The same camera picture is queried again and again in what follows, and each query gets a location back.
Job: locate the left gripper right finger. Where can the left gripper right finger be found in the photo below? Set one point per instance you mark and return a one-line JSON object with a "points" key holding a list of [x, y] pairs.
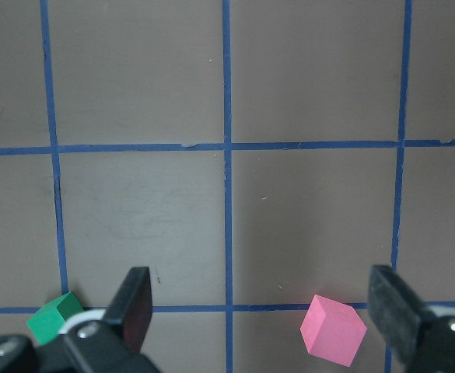
{"points": [[420, 336]]}

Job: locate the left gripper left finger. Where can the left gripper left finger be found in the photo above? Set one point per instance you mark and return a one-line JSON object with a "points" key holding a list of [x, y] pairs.
{"points": [[110, 340]]}

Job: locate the green cube near base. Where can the green cube near base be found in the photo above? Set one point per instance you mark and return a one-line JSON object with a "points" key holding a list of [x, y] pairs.
{"points": [[46, 322]]}

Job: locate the pink cube near base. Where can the pink cube near base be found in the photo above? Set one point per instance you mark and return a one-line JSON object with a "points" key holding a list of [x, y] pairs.
{"points": [[332, 331]]}

